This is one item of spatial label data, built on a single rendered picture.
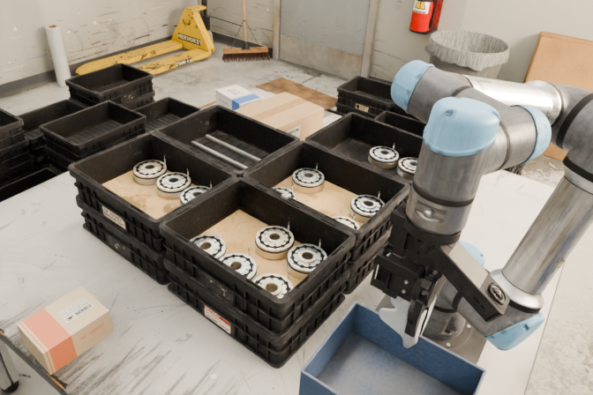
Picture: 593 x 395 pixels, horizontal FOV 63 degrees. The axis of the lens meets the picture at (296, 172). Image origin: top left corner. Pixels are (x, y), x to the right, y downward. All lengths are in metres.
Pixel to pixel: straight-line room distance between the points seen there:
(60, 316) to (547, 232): 1.07
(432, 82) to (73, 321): 0.96
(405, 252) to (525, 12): 3.48
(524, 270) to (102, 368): 0.94
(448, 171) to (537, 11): 3.50
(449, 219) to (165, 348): 0.85
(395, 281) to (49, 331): 0.85
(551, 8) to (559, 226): 3.08
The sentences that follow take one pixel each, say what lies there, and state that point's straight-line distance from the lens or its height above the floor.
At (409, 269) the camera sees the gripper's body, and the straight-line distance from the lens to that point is 0.64.
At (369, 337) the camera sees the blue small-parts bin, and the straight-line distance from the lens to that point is 0.79.
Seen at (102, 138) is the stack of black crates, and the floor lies 0.58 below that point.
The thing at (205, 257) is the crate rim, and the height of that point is 0.93.
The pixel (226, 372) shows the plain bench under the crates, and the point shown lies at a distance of 1.21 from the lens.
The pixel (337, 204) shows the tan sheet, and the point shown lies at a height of 0.83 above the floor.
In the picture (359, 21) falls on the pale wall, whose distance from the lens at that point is 4.47.
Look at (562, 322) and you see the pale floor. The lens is 2.60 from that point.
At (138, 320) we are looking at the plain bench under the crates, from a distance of 1.33.
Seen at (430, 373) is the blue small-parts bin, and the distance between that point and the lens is 0.78.
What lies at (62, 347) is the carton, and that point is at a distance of 1.26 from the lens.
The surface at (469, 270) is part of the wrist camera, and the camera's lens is 0.64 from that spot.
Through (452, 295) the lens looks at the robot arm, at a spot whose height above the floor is 0.91.
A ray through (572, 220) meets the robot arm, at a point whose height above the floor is 1.17.
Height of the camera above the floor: 1.69
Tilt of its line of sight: 33 degrees down
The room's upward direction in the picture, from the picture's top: 4 degrees clockwise
